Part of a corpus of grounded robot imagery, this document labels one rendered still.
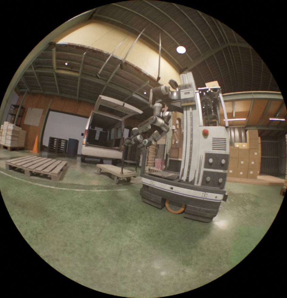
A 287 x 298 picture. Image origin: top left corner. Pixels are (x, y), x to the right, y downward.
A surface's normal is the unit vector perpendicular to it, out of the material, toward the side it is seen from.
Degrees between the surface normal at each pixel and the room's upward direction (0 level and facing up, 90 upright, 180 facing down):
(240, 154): 90
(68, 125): 90
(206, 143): 90
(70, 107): 90
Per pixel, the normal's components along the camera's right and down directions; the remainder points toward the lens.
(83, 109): 0.62, 0.02
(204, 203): -0.63, -0.13
